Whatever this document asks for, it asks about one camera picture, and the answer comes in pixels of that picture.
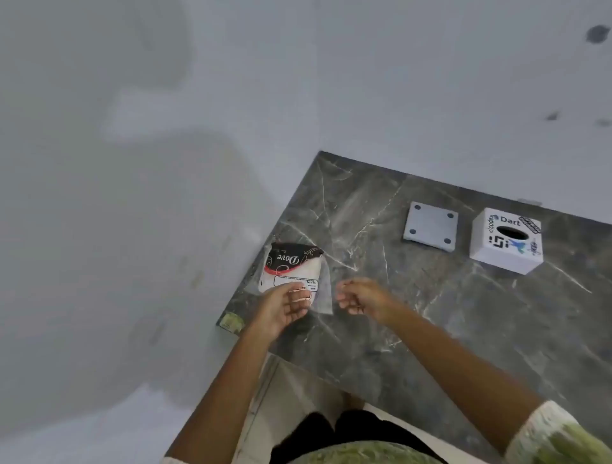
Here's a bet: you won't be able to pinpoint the person's right hand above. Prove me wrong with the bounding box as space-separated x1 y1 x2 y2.
336 278 398 327

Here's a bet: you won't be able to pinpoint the person's left hand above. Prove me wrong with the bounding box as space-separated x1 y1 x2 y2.
251 281 315 341

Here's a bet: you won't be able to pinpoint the white and black packet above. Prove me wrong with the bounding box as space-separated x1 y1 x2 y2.
258 241 334 316

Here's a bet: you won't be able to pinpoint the person's right forearm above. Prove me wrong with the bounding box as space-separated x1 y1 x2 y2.
382 293 547 456

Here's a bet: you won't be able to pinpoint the person's left forearm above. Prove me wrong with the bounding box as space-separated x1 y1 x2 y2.
165 321 287 464

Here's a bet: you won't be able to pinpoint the green sticker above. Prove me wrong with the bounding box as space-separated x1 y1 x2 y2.
217 312 246 335

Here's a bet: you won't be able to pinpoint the grey square plate with holes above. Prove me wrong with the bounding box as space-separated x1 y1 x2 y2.
403 201 459 253

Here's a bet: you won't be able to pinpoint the black trousers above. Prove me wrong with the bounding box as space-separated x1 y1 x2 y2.
270 410 448 464

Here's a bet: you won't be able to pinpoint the white box with stickers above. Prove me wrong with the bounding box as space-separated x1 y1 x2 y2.
469 207 544 275

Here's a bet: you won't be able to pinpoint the green patterned shirt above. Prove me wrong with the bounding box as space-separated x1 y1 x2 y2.
163 401 612 464

